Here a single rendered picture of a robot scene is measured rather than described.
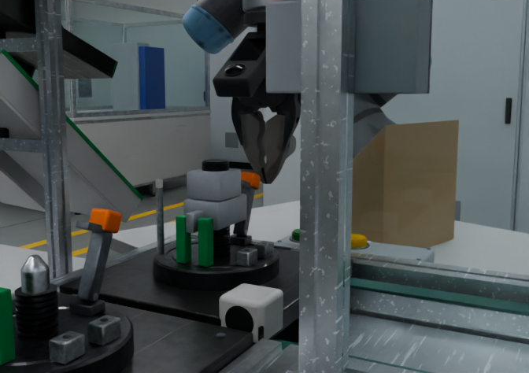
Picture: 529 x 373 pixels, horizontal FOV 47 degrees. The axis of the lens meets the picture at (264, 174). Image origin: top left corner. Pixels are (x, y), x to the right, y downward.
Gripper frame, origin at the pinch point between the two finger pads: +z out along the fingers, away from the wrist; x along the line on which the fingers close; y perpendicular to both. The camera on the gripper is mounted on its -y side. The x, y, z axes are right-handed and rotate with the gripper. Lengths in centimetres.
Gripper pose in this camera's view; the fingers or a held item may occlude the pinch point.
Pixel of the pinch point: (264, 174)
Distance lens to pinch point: 77.7
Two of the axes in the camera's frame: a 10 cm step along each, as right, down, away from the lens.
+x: -8.9, -0.6, 4.5
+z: 0.0, 9.9, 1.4
